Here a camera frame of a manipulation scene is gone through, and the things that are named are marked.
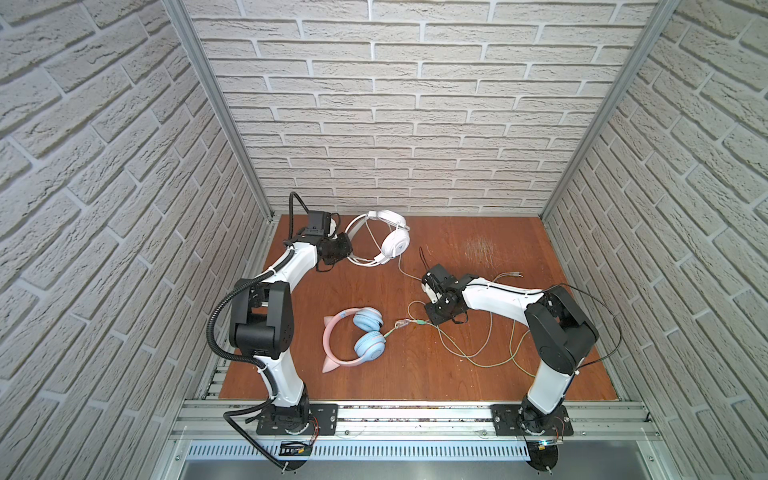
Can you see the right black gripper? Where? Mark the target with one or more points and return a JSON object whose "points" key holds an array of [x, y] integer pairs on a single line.
{"points": [[432, 314]]}

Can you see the aluminium mounting rail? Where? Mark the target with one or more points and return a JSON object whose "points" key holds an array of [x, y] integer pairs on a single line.
{"points": [[475, 421]]}

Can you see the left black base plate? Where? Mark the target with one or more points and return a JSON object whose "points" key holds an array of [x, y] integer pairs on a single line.
{"points": [[299, 420]]}

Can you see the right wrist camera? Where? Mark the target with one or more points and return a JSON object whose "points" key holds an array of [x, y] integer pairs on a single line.
{"points": [[433, 298]]}

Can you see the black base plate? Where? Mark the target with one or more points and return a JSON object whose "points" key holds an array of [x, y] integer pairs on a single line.
{"points": [[525, 420], [299, 420]]}

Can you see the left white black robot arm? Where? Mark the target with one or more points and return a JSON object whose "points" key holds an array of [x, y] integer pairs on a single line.
{"points": [[262, 323]]}

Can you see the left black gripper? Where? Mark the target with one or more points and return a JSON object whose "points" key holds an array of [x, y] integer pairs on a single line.
{"points": [[347, 248]]}

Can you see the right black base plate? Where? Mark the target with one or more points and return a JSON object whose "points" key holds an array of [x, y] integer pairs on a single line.
{"points": [[525, 420]]}

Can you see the white perforated vent strip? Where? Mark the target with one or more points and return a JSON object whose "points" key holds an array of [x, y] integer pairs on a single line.
{"points": [[358, 450]]}

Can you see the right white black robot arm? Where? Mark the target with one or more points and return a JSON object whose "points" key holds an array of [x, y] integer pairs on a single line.
{"points": [[562, 332]]}

